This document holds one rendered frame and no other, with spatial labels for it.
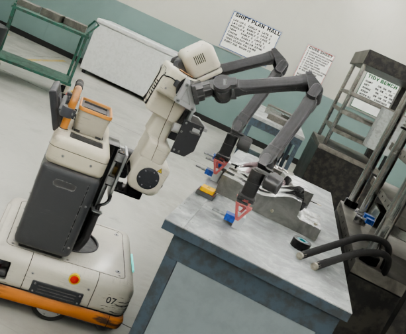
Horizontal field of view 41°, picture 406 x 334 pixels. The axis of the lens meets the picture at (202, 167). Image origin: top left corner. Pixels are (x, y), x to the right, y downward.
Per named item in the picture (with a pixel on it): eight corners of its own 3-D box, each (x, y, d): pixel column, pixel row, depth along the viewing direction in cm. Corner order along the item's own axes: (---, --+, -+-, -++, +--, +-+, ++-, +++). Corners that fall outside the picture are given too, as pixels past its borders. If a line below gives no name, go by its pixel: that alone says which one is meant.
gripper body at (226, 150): (230, 159, 268) (236, 145, 266) (227, 162, 258) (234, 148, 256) (218, 153, 268) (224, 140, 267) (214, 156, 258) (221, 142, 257)
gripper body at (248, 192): (253, 199, 214) (261, 182, 212) (253, 206, 204) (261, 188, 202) (238, 192, 214) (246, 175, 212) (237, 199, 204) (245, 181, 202)
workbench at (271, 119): (223, 172, 663) (254, 106, 643) (235, 149, 848) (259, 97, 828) (275, 197, 660) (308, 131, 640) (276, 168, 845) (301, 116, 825)
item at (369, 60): (292, 201, 674) (371, 47, 629) (289, 177, 824) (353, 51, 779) (361, 234, 669) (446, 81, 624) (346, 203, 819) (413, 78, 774)
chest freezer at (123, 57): (168, 105, 972) (189, 57, 951) (159, 109, 897) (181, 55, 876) (93, 69, 979) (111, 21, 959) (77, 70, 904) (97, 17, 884)
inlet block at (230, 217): (208, 216, 209) (214, 204, 208) (210, 213, 214) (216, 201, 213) (239, 230, 209) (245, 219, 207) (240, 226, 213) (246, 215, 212)
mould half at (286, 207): (214, 191, 246) (226, 165, 243) (223, 181, 271) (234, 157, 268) (314, 241, 240) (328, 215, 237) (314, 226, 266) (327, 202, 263)
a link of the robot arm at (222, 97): (205, 89, 233) (204, 81, 228) (228, 83, 234) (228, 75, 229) (211, 105, 228) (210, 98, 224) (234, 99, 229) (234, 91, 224)
